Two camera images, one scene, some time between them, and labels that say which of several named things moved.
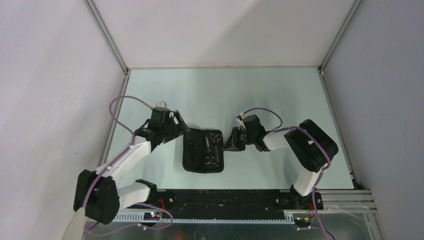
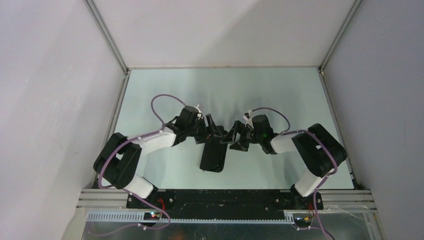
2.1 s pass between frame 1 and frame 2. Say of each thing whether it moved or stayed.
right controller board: stayed
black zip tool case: moved
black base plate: stayed
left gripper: moved
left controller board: stayed
